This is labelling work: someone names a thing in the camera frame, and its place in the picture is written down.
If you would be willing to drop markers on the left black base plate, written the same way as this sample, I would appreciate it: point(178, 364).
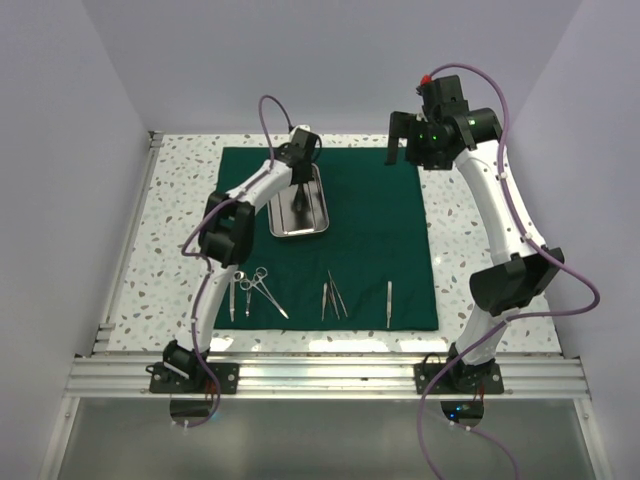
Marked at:
point(165, 381)

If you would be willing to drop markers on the small steel hemostat clamp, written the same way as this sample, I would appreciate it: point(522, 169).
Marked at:
point(247, 286)

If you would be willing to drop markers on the steel tweezers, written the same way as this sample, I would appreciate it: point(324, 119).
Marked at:
point(336, 298)
point(324, 301)

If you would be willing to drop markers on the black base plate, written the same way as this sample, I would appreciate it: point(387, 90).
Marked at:
point(459, 379)
point(165, 381)

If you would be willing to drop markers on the steel scalpel handle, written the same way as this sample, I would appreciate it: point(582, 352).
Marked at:
point(389, 302)

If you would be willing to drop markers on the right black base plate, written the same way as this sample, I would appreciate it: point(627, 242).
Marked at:
point(459, 379)

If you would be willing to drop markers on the steel surgical scissors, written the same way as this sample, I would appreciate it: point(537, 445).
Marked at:
point(238, 276)

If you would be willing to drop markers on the long steel curved forceps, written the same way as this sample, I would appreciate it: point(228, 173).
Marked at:
point(258, 278)

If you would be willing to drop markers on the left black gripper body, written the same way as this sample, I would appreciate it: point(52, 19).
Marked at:
point(307, 176)

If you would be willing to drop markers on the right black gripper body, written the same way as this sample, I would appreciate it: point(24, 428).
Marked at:
point(424, 150)

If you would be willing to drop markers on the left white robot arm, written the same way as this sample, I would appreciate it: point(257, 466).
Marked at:
point(224, 240)

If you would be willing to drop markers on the aluminium rail frame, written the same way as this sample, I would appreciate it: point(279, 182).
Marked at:
point(109, 425)

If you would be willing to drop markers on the dark green surgical cloth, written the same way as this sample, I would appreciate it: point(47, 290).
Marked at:
point(377, 233)

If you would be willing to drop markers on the stainless steel instrument tray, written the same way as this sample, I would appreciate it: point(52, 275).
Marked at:
point(299, 210)

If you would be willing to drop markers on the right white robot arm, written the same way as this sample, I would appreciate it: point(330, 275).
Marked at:
point(522, 264)

